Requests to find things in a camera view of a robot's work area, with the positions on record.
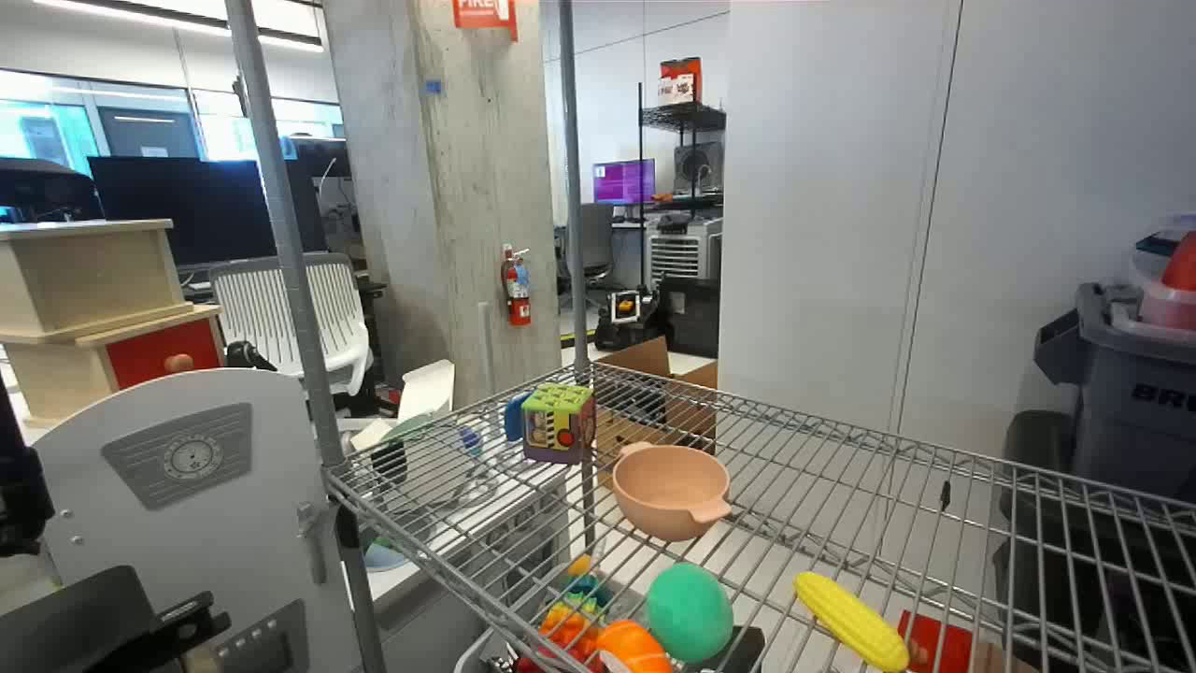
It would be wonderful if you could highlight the clear container with red item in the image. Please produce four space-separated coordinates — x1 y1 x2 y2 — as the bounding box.
1128 220 1196 336

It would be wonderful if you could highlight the open cardboard box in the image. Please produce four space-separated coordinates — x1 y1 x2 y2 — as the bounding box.
594 333 720 468

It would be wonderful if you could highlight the black clamp mount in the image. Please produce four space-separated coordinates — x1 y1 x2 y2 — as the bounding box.
0 565 236 673

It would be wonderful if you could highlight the colourful stacked toy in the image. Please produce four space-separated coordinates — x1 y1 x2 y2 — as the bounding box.
533 572 616 663

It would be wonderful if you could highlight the grey storage bin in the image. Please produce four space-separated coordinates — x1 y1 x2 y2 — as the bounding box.
1033 279 1196 505

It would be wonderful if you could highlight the yellow corn toy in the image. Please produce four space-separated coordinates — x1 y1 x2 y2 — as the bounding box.
791 567 916 673

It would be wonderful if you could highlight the red fire extinguisher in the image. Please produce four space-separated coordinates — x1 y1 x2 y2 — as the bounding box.
498 245 540 331

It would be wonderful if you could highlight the black shelving rack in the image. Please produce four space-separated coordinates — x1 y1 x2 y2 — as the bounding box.
632 102 730 358

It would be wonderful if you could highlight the black storage bin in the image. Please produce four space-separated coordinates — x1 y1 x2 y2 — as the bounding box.
996 407 1196 651

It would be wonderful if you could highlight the wooden toy cabinet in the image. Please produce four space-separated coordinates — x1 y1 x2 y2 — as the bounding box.
0 216 228 430

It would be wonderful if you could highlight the green ball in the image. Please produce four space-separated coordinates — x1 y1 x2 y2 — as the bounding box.
644 560 736 668

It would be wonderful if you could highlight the large black monitor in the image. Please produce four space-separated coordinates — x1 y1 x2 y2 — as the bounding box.
86 152 284 268

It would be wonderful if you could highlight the flat red item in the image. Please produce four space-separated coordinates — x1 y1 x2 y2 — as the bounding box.
896 611 977 673

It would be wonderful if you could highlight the red wall sign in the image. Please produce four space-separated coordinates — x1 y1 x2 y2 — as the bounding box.
449 0 525 40

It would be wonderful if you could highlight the orange plush toy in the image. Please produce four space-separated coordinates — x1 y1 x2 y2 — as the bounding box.
584 618 677 673

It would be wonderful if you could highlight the small black monitor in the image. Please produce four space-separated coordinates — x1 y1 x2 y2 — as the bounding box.
0 159 104 227

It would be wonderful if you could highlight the colourful soft cube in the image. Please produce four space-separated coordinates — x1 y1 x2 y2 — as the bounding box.
518 377 598 468

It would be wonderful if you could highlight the white toy panel with badge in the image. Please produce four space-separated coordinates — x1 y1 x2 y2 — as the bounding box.
35 367 368 673

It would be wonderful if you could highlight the monitor with purple screen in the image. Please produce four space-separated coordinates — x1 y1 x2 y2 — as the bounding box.
591 159 662 210

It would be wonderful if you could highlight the metal wire shelf rack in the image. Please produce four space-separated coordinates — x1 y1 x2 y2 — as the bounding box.
221 0 1196 673

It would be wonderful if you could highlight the white wire basket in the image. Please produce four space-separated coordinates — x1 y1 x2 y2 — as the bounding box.
212 255 379 400

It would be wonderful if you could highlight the red box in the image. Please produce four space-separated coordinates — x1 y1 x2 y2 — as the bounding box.
657 51 707 114

